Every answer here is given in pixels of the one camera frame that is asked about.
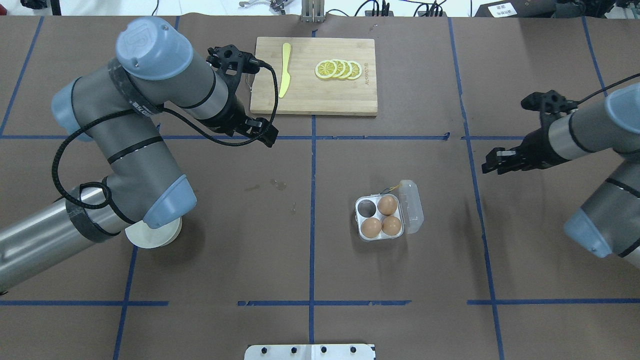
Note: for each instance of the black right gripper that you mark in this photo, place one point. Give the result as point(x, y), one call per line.
point(541, 148)

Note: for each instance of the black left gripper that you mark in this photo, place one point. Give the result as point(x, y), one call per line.
point(229, 114)

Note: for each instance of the clear plastic egg box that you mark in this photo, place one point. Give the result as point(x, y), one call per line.
point(410, 209)

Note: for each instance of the brown egg from bowl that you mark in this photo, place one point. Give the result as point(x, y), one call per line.
point(370, 228)

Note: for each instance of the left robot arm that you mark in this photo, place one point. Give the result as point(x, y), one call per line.
point(155, 70)

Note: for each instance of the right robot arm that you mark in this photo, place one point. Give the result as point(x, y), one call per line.
point(607, 131)

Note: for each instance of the brown egg in box rear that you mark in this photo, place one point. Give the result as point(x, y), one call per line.
point(387, 205)

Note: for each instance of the brown egg in box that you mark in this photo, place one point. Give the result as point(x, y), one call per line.
point(391, 226)
point(387, 205)

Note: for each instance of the brown egg in box front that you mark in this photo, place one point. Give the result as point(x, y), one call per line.
point(391, 226)

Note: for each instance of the yellow plastic knife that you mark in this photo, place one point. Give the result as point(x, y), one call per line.
point(285, 65)

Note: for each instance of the wooden cutting board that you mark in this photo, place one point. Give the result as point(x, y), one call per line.
point(307, 95)

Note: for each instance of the lemon slice leftmost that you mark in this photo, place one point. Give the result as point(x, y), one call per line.
point(326, 69)

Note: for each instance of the lemon slice rightmost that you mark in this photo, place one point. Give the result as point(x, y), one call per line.
point(355, 70)

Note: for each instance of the white bowl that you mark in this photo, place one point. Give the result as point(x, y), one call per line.
point(145, 237)

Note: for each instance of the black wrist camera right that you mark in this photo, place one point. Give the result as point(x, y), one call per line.
point(550, 102)

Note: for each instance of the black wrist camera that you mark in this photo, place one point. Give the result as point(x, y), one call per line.
point(229, 60)
point(550, 102)

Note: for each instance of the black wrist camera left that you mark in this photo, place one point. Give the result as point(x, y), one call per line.
point(229, 60)

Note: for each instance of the aluminium camera post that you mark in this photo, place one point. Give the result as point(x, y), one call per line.
point(313, 11)

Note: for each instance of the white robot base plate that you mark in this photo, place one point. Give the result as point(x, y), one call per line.
point(335, 351)

